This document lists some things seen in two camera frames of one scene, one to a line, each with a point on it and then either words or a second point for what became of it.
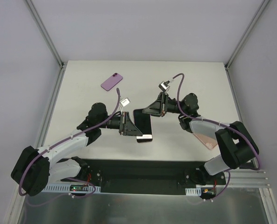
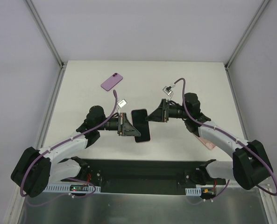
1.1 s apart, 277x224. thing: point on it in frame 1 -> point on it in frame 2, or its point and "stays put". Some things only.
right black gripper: (164, 104) -> (164, 110)
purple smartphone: (111, 81) stays put
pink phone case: (209, 142) stays put
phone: (143, 122) stays put
